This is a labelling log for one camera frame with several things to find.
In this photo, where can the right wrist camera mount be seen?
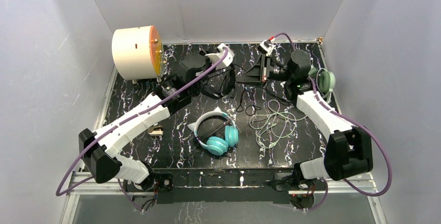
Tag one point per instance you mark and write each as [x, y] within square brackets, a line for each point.
[266, 47]

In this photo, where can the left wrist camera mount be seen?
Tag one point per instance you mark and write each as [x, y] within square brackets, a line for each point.
[224, 53]

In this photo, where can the black headphones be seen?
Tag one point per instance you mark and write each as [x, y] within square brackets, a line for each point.
[223, 87]

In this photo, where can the teal cat-ear headphones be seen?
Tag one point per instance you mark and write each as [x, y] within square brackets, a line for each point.
[219, 139]

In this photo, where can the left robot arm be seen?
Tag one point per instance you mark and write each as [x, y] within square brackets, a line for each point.
[100, 149]

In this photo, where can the green headphones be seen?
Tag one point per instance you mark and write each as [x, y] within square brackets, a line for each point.
[325, 80]

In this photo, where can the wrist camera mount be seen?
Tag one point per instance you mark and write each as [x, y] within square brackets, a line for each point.
[266, 47]
[224, 53]

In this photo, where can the small tan white clip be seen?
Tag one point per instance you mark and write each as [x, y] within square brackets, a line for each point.
[155, 131]

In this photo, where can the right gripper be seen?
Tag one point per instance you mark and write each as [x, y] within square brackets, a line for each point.
[257, 73]

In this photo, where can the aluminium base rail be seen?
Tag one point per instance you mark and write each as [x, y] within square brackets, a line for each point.
[206, 185]

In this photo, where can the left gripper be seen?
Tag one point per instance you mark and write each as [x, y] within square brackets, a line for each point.
[213, 69]

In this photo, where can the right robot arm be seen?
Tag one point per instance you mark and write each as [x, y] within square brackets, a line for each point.
[349, 148]

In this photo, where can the cream cylindrical drum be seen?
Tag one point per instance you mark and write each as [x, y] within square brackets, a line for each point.
[137, 52]

